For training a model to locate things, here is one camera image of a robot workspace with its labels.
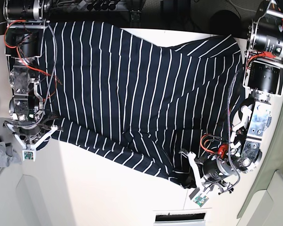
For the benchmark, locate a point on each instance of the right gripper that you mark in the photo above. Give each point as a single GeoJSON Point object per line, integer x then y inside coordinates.
{"type": "Point", "coordinates": [47, 121]}

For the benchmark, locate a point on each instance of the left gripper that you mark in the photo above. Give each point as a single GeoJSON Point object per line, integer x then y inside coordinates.
{"type": "Point", "coordinates": [214, 171]}

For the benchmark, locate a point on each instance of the navy white striped t-shirt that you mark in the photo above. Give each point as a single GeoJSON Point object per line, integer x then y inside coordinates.
{"type": "Point", "coordinates": [136, 103]}

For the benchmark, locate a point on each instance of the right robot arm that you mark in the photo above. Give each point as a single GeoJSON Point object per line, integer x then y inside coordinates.
{"type": "Point", "coordinates": [27, 21]}

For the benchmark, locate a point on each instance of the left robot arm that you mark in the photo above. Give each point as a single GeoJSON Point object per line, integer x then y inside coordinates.
{"type": "Point", "coordinates": [239, 152]}

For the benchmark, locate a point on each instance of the grey cloth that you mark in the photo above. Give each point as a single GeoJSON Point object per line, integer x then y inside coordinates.
{"type": "Point", "coordinates": [8, 155]}

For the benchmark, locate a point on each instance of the black office chair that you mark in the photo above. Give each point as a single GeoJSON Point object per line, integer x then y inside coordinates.
{"type": "Point", "coordinates": [225, 22]}

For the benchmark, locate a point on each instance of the aluminium frame post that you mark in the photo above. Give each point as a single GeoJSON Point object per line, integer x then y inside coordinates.
{"type": "Point", "coordinates": [135, 8]}

